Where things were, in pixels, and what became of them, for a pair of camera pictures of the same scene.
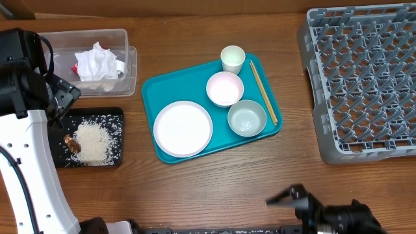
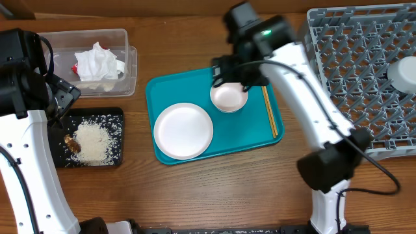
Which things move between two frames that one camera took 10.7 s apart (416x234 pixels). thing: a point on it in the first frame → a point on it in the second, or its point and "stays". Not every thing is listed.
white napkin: x=98 y=64 stays
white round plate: x=182 y=129 stays
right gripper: x=306 y=204 → x=224 y=72
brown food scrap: x=73 y=146 stays
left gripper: x=67 y=93 stays
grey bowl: x=246 y=117 → x=402 y=73
